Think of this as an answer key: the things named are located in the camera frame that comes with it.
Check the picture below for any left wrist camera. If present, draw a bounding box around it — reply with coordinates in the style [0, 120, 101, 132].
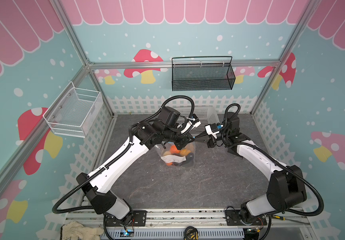
[180, 117, 201, 135]

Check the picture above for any yellow handled screwdriver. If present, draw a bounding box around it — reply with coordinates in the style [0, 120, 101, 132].
[272, 215, 310, 225]

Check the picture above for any orange tangerine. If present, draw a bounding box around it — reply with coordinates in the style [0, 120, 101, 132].
[170, 145, 180, 154]

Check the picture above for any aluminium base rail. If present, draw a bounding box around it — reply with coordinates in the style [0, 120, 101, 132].
[65, 208, 311, 229]

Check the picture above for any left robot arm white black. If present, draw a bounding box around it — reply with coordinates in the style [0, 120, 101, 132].
[52, 95, 200, 226]

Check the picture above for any yellow food piece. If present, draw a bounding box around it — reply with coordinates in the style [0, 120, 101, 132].
[180, 149, 191, 157]

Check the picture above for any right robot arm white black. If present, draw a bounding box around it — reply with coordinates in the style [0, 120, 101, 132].
[195, 113, 324, 225]

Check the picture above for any white plastic basket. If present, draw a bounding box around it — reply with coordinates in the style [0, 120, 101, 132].
[174, 106, 221, 137]

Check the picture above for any clear zip top bag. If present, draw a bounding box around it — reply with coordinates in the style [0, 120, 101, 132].
[154, 142, 196, 168]

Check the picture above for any black wire wall basket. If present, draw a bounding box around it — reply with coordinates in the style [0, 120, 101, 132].
[171, 56, 236, 91]

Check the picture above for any white wire wall basket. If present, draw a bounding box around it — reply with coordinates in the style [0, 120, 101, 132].
[43, 82, 103, 138]

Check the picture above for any beige cloth rag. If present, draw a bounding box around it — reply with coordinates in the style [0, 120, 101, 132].
[60, 221, 104, 240]

